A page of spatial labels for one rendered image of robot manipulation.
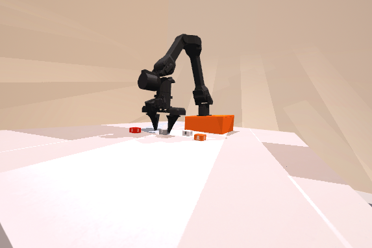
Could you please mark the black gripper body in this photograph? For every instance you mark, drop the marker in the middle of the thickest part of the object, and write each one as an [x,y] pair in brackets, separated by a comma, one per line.
[173,111]

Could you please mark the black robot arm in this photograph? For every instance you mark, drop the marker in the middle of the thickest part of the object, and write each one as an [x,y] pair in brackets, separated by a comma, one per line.
[150,80]

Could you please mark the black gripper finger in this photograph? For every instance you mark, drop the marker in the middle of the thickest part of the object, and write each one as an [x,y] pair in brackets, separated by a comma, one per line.
[171,122]
[154,119]

